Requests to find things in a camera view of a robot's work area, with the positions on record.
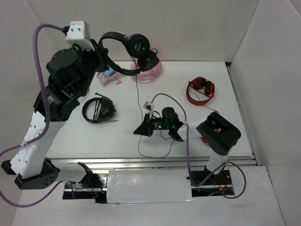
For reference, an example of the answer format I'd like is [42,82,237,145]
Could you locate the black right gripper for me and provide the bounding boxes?
[134,112,172,137]

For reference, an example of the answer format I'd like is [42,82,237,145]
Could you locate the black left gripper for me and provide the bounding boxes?
[70,38,109,97]

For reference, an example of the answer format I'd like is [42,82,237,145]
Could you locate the black Panasonic wired headphones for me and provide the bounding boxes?
[98,32,174,159]

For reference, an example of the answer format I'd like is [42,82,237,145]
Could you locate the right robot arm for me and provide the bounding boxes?
[133,107,241,185]

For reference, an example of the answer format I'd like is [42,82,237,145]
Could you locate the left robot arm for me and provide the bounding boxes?
[1,44,109,190]

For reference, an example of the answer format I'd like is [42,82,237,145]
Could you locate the pink blue cat-ear headphones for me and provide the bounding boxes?
[95,68,122,86]

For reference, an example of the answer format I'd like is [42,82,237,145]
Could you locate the pink gaming headphones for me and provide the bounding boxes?
[130,61,163,84]

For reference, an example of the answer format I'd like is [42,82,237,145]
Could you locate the red black headphones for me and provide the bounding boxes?
[186,77,219,113]

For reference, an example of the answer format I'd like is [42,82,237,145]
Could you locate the black headset with microphone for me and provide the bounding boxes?
[82,92,116,124]

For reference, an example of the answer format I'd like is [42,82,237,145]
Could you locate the white taped cover sheet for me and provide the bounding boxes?
[106,169,192,204]

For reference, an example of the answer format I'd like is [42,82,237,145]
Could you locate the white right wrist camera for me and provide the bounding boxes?
[143,101,154,113]

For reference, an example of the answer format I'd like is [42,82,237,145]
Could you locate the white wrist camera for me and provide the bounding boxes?
[143,101,154,113]
[65,21,95,51]

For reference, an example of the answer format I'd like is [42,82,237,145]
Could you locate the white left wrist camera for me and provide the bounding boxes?
[65,21,95,51]

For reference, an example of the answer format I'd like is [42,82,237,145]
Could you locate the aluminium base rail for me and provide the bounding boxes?
[51,157,257,171]

